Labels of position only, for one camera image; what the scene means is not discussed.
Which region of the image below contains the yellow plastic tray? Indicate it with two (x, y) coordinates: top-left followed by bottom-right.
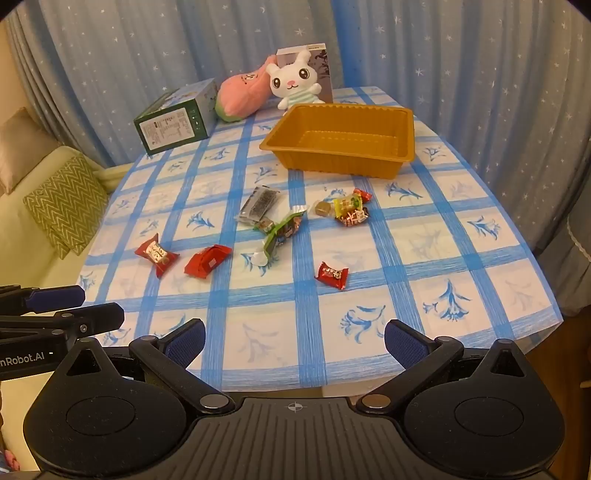
(259, 104), (415, 180)

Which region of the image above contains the green chevron cushion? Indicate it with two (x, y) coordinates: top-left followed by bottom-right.
(22, 154), (109, 257)

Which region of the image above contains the red white-label twist candy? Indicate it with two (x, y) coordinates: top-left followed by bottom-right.
(135, 233), (181, 278)

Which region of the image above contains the green cardboard box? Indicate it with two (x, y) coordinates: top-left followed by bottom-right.
(134, 78), (219, 154)

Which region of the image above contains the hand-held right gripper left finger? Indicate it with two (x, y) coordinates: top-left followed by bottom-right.
(55, 318), (236, 416)

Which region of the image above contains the white bunny plush toy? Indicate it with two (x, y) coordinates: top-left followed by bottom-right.
(264, 50), (325, 110)

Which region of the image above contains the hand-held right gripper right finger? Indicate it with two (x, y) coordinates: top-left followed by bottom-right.
(355, 318), (532, 416)

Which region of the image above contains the blue star-print curtain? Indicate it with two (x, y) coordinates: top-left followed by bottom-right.
(0, 0), (591, 259)

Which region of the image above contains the long green dark candy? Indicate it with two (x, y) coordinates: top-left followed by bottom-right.
(252, 204), (309, 267)

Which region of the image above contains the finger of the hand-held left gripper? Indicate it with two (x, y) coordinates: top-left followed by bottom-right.
(0, 285), (86, 313)
(0, 303), (125, 344)

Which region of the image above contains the black snack packet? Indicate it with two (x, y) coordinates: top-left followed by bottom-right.
(235, 186), (281, 225)

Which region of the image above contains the grey and white box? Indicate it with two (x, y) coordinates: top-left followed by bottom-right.
(276, 43), (334, 104)

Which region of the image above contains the cream sofa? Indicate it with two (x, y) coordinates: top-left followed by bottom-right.
(0, 106), (134, 324)

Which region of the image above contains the small red candy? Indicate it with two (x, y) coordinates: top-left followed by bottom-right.
(315, 261), (350, 291)

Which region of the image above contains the grey-blue lace-trimmed cloth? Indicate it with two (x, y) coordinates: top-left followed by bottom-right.
(538, 210), (591, 319)

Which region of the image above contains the beige cushion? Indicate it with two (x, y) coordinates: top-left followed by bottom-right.
(0, 107), (51, 195)

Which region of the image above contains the pink peach plush toy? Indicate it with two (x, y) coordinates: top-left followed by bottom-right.
(215, 55), (278, 123)

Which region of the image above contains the red snack packet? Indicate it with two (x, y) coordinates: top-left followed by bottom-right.
(184, 244), (234, 279)

